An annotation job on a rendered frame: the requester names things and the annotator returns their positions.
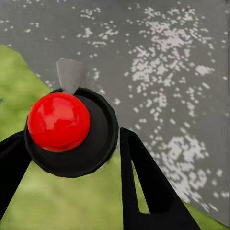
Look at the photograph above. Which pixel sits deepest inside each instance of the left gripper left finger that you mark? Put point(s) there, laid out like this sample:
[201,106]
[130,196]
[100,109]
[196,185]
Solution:
[14,161]

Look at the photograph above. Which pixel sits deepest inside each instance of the insectifuge atomizer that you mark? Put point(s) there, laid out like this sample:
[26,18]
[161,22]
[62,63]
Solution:
[72,131]

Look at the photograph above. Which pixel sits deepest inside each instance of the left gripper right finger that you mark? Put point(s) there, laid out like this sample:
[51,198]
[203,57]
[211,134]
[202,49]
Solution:
[167,211]

